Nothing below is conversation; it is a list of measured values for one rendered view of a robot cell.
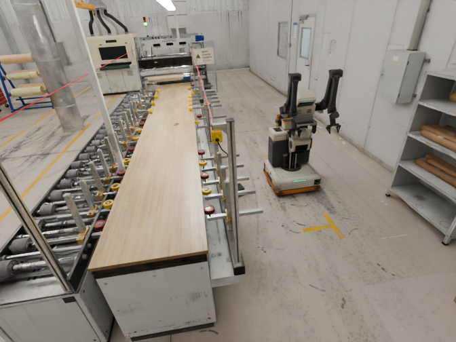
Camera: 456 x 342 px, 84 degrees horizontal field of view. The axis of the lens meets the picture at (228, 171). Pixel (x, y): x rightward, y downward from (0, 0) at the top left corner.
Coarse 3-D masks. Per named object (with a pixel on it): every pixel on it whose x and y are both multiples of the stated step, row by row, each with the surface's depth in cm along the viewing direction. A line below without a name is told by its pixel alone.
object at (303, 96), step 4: (300, 92) 281; (304, 92) 281; (308, 92) 281; (312, 92) 282; (300, 96) 279; (304, 96) 279; (308, 96) 280; (312, 96) 280; (300, 100) 278; (304, 100) 278; (308, 100) 280; (312, 100) 281; (300, 104) 286; (304, 104) 287; (308, 104) 288; (312, 104) 290
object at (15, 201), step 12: (0, 168) 117; (0, 180) 118; (12, 192) 122; (12, 204) 124; (24, 204) 129; (24, 216) 129; (24, 228) 132; (36, 228) 136; (36, 240) 138; (48, 252) 143; (48, 264) 146; (60, 276) 152
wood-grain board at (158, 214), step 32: (160, 96) 498; (160, 128) 345; (192, 128) 338; (160, 160) 264; (192, 160) 260; (128, 192) 217; (160, 192) 214; (192, 192) 211; (128, 224) 182; (160, 224) 180; (192, 224) 178; (96, 256) 157; (128, 256) 156; (160, 256) 154
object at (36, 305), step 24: (48, 192) 236; (72, 192) 256; (96, 216) 201; (96, 240) 196; (72, 264) 191; (0, 288) 163; (24, 288) 162; (48, 288) 161; (72, 288) 156; (96, 288) 184; (0, 312) 158; (24, 312) 161; (48, 312) 164; (72, 312) 167; (96, 312) 180; (24, 336) 172; (48, 336) 176; (72, 336) 180; (96, 336) 184
